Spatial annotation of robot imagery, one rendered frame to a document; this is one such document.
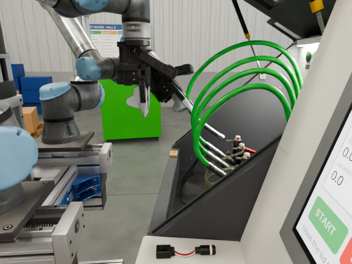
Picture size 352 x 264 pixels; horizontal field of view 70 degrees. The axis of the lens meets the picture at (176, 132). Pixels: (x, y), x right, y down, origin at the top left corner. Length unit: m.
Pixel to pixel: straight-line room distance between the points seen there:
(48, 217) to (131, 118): 3.48
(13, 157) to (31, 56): 7.46
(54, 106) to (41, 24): 6.84
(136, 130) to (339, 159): 3.94
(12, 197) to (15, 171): 0.18
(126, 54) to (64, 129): 0.50
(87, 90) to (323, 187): 0.97
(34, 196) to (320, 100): 0.65
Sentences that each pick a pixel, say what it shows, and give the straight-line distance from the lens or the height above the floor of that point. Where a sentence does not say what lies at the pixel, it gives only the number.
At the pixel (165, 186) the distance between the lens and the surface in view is 0.87.
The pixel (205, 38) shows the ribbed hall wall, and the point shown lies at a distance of 7.41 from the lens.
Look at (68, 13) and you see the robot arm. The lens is 0.77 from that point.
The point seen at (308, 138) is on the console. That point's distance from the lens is 0.43.
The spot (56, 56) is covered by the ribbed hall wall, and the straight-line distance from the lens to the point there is 7.75.
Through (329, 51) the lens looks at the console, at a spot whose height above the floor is 1.38.
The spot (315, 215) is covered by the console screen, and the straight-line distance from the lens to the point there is 0.37.
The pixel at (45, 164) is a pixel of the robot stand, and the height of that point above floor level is 0.95.
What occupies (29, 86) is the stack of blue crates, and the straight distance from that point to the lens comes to 7.06.
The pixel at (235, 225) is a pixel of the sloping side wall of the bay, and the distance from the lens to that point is 0.60.
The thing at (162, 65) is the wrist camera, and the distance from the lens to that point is 0.69.
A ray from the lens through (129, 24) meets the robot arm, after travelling 0.70.
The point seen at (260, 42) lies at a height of 1.42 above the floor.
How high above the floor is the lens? 1.37
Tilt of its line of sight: 16 degrees down
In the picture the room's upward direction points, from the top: straight up
